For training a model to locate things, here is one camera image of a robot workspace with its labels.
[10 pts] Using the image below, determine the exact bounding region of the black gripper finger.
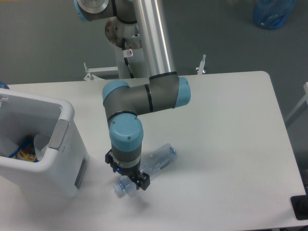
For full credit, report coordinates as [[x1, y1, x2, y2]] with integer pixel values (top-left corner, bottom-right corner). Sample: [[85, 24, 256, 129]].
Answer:
[[129, 171, 150, 191]]

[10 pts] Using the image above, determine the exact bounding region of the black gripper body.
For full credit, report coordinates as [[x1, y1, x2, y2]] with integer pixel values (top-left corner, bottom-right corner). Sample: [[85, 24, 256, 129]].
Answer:
[[105, 150, 141, 178]]

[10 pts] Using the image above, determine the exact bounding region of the clear plastic water bottle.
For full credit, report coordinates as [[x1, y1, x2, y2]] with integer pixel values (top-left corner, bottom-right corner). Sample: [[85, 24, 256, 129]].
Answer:
[[113, 143, 177, 198]]

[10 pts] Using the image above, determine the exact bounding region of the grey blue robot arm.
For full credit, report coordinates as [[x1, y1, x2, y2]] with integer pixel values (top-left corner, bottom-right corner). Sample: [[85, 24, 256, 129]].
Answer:
[[74, 0, 191, 190]]

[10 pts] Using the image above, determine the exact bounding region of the white trash can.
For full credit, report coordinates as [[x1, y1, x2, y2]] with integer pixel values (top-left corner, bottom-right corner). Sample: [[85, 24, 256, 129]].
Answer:
[[0, 89, 89, 197]]

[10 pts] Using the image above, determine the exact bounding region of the blue yellow snack wrapper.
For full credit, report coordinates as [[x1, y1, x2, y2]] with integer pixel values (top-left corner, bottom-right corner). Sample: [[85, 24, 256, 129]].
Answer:
[[9, 135, 38, 163]]

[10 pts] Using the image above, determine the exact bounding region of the black clamp on table edge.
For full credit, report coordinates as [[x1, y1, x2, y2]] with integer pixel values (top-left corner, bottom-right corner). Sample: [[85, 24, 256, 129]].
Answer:
[[290, 195, 308, 220]]

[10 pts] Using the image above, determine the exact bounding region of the blue object at left edge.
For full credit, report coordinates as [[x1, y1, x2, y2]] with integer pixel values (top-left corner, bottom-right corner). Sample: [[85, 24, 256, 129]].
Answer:
[[0, 81, 10, 90]]

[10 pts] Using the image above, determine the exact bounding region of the blue plastic bag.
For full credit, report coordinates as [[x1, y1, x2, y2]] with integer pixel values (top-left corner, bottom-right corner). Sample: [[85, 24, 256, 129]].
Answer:
[[252, 0, 297, 30]]

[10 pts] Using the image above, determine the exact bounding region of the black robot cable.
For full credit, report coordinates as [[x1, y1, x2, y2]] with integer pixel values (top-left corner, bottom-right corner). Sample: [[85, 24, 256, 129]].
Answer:
[[121, 37, 135, 79]]

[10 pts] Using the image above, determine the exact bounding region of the white frame at right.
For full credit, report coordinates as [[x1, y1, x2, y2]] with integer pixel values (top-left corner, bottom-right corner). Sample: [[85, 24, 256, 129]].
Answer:
[[284, 82, 308, 128]]

